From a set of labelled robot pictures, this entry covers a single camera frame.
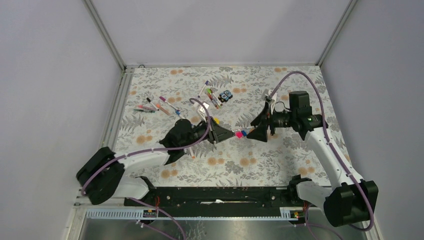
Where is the green cap pen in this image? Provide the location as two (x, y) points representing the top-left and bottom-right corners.
(206, 88), (223, 107)

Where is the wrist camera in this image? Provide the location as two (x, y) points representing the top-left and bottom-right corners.
(193, 101), (210, 118)
(264, 95), (277, 113)

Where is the pink highlighter cap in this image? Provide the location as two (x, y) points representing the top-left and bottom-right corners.
(235, 131), (244, 139)

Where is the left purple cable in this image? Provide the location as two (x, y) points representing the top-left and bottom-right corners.
(80, 97), (213, 240)

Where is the purple cap white pen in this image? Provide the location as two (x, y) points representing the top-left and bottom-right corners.
(197, 80), (209, 98)

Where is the pink pen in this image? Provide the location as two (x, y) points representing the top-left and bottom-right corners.
(137, 105), (156, 112)

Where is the floral table mat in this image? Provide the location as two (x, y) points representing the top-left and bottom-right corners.
(113, 66), (348, 187)

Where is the orange red pen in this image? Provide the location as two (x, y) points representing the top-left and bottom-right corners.
(206, 93), (220, 109)

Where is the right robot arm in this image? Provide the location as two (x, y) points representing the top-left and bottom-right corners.
(246, 90), (379, 227)

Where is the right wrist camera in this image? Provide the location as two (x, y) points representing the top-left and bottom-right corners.
(264, 95), (277, 113)

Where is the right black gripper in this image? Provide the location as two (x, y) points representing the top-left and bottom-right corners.
(246, 101), (297, 143)

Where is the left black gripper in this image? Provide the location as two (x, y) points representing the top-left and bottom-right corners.
(180, 116), (235, 148)

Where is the dark green pen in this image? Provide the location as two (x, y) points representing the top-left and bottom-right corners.
(134, 109), (155, 113)

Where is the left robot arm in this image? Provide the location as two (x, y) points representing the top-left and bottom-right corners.
(76, 119), (235, 206)

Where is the black cap pen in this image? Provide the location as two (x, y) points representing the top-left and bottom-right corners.
(146, 97), (159, 111)

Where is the blue cap thin pen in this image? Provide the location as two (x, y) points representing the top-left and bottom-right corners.
(233, 126), (255, 133)

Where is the orange pen left group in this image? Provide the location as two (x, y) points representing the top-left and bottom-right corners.
(156, 104), (171, 116)

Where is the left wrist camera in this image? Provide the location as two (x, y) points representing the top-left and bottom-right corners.
(193, 101), (210, 118)

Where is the magenta cap pen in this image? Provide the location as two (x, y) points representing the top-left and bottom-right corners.
(159, 96), (180, 112)

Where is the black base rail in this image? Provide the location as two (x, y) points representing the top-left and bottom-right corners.
(141, 186), (305, 218)

